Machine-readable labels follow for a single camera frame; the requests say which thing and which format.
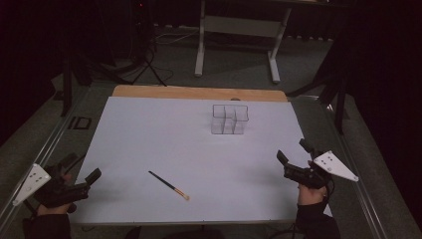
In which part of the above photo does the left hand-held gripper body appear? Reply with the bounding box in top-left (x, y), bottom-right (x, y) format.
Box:
top-left (12, 162), bottom-right (92, 210)

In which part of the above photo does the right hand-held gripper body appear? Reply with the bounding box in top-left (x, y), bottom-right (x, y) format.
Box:
top-left (283, 150), bottom-right (360, 190)

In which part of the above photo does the clear acrylic organizer box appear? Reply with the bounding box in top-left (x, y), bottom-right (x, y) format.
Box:
top-left (210, 104), bottom-right (250, 135)

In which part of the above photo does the black handled brush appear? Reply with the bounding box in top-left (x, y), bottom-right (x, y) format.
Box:
top-left (147, 170), bottom-right (191, 201)

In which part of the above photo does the person's left hand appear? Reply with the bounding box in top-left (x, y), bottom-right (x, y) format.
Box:
top-left (36, 203), bottom-right (78, 217)

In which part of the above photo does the person's right hand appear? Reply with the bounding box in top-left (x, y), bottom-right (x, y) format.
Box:
top-left (298, 183), bottom-right (328, 207)

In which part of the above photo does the black floor socket box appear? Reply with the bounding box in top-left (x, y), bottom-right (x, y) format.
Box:
top-left (68, 116), bottom-right (93, 131)

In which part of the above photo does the black metal stand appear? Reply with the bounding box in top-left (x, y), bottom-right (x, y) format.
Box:
top-left (287, 33), bottom-right (350, 135)

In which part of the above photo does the black tripod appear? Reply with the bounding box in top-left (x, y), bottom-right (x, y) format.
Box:
top-left (130, 49), bottom-right (168, 88)

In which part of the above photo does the aluminium floor rail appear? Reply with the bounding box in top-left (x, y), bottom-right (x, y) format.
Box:
top-left (324, 104), bottom-right (390, 239)
top-left (0, 96), bottom-right (91, 227)

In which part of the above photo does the white metal desk frame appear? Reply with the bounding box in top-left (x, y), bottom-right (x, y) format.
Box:
top-left (194, 0), bottom-right (293, 85)

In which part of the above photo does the white floor cable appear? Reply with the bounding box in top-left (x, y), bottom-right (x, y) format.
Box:
top-left (153, 28), bottom-right (201, 46)

